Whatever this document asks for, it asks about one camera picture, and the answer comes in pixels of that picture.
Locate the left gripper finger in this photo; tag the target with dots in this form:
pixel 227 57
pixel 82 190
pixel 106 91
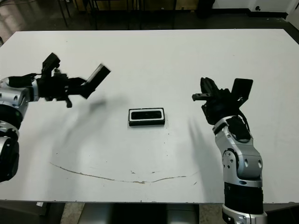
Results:
pixel 77 81
pixel 79 91

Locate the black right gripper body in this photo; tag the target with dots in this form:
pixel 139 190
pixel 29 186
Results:
pixel 222 107

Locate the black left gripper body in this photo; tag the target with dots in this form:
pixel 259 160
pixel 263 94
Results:
pixel 51 89

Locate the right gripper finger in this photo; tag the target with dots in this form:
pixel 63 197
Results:
pixel 205 85
pixel 215 87

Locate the black box lid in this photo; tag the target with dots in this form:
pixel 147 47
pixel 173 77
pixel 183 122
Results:
pixel 101 74

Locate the small black camera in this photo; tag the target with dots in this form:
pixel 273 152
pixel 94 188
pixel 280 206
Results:
pixel 146 115

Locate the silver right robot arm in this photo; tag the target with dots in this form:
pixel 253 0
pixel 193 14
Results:
pixel 243 163

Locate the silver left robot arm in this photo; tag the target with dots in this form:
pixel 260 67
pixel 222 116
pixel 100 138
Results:
pixel 14 95

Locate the black box with white lining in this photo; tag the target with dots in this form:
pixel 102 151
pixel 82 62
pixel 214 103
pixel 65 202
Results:
pixel 146 123

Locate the black mesh chair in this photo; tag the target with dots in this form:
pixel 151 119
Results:
pixel 95 16

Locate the black bin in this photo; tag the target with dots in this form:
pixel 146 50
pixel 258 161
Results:
pixel 205 9

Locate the wooden shipping crate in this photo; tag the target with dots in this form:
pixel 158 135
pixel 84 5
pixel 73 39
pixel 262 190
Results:
pixel 185 4

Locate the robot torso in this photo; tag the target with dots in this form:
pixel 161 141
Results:
pixel 140 213

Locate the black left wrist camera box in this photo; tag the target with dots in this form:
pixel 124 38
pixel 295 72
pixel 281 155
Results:
pixel 51 63

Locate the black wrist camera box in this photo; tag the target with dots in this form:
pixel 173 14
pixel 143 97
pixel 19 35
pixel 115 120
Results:
pixel 51 63
pixel 243 88

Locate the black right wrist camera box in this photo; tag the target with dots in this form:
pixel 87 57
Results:
pixel 243 88

